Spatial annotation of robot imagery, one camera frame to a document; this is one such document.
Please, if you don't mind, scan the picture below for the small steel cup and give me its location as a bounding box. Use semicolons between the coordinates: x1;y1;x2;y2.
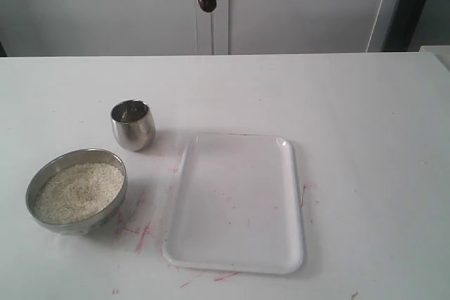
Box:
110;100;155;152

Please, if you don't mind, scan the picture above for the steel bowl of rice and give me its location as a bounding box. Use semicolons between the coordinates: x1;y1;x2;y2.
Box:
25;148;127;235

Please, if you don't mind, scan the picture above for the white cabinet behind table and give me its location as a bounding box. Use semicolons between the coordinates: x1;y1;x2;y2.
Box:
1;0;398;56

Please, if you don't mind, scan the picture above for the white plastic tray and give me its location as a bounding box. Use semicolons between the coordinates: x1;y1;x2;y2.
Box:
162;133;304;275

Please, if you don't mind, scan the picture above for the dark vertical post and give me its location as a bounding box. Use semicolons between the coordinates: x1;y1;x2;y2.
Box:
382;0;427;52

